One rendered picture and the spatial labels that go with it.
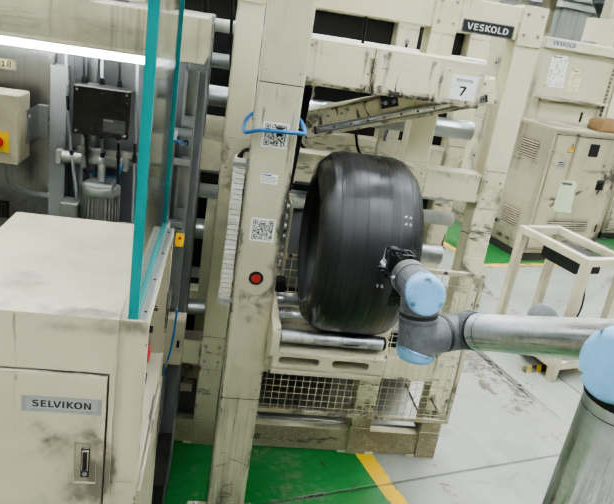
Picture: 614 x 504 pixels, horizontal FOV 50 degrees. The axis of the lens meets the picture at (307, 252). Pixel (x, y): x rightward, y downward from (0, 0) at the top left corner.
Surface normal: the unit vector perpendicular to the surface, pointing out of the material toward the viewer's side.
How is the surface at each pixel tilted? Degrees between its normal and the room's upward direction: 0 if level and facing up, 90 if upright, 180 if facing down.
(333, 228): 71
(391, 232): 62
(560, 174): 90
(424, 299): 78
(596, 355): 85
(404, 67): 90
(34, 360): 90
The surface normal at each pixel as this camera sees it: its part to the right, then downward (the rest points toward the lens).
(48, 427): 0.11, 0.36
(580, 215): 0.38, 0.36
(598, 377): -0.86, -0.04
